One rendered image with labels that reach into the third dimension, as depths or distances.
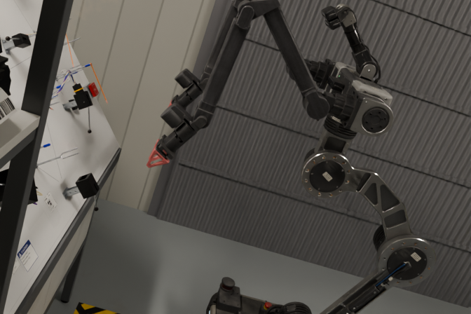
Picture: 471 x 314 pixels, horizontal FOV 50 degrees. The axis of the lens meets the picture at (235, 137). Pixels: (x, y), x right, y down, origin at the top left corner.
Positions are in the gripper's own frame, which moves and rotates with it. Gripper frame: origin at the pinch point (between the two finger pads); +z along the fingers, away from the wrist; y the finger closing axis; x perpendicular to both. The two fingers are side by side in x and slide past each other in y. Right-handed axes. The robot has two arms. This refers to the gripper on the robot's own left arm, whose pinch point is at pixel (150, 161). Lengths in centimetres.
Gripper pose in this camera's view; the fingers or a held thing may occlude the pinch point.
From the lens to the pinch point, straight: 177.7
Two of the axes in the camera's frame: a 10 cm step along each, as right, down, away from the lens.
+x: 6.6, 7.0, 2.8
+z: -7.5, 6.2, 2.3
